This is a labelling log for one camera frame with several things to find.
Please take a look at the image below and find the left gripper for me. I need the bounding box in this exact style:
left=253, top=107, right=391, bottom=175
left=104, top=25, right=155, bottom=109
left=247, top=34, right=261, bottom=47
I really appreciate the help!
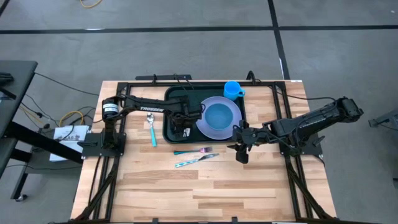
left=169, top=103, right=203, bottom=138

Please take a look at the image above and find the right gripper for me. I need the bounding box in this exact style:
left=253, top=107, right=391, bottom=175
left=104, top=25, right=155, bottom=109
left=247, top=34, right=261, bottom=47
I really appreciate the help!
left=226, top=119, right=268, bottom=149

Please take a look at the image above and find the lilac plastic plate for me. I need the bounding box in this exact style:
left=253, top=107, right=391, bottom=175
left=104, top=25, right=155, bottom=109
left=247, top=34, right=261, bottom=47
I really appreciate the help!
left=195, top=96, right=243, bottom=141

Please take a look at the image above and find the iridescent teal metal fork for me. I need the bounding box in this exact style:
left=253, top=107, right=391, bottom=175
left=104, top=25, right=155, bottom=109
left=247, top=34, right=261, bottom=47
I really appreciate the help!
left=173, top=146, right=213, bottom=156

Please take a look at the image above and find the blue plastic bowl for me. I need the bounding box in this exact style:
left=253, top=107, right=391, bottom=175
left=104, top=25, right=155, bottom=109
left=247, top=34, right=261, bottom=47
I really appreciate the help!
left=204, top=103, right=234, bottom=131

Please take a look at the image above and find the spoon with teal handle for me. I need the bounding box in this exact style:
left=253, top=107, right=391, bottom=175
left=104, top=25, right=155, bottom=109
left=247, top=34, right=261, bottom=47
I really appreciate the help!
left=146, top=112, right=158, bottom=147

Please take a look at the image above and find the knife with teal patterned handle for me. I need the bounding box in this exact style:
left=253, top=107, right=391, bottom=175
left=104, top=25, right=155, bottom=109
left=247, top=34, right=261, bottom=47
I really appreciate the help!
left=174, top=152, right=220, bottom=169

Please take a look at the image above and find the bright blue plastic mug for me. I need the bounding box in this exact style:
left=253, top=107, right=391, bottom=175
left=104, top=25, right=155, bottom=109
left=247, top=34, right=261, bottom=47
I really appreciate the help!
left=223, top=80, right=246, bottom=101

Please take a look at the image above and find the dark green plastic tray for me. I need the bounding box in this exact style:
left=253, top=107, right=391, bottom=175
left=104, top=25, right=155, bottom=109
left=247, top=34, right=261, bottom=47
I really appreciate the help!
left=162, top=84, right=249, bottom=144

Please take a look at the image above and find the black power strip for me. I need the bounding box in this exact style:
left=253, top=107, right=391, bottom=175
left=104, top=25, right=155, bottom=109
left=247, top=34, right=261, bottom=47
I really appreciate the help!
left=135, top=73, right=193, bottom=82

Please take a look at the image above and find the white paper sheet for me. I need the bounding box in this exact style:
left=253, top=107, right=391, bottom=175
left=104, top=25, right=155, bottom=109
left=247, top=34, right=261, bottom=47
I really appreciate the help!
left=49, top=124, right=90, bottom=163

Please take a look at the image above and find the grey stand leg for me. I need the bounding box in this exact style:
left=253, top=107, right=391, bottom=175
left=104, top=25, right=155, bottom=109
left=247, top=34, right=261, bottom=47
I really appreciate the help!
left=368, top=108, right=398, bottom=129

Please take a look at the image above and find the black side table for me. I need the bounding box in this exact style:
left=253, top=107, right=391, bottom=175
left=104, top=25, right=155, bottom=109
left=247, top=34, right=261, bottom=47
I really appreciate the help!
left=0, top=60, right=83, bottom=200

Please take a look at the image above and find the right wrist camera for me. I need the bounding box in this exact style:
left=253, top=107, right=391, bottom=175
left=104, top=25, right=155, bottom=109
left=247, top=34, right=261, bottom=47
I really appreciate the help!
left=234, top=146, right=250, bottom=165

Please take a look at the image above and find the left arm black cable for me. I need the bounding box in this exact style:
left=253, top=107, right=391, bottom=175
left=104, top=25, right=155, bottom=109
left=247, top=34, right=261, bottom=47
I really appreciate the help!
left=173, top=73, right=203, bottom=108

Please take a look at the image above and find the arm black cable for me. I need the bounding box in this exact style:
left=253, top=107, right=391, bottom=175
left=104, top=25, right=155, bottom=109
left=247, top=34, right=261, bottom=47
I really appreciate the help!
left=275, top=90, right=337, bottom=102
left=173, top=73, right=203, bottom=108

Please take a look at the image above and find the black metal table frame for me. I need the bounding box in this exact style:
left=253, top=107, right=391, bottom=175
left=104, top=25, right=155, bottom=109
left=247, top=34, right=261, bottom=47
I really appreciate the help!
left=73, top=80, right=338, bottom=224

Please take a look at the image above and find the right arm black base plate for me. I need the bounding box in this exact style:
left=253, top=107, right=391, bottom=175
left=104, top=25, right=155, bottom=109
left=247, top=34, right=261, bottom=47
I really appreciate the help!
left=279, top=133, right=325, bottom=157

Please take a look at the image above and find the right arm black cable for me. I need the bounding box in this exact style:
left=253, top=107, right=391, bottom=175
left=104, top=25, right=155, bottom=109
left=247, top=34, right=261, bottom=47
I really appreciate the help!
left=275, top=90, right=337, bottom=102

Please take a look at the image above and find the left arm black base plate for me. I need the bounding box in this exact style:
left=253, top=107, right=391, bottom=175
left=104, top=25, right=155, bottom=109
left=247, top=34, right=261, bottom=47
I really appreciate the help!
left=76, top=132, right=127, bottom=159

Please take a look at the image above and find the yellow floor cable loop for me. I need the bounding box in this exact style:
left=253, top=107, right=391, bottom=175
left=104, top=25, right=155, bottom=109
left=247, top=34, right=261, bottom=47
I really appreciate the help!
left=58, top=110, right=85, bottom=127

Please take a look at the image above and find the black floor cable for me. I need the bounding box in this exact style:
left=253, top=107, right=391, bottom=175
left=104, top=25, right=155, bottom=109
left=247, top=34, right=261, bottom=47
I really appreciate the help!
left=33, top=72, right=101, bottom=96

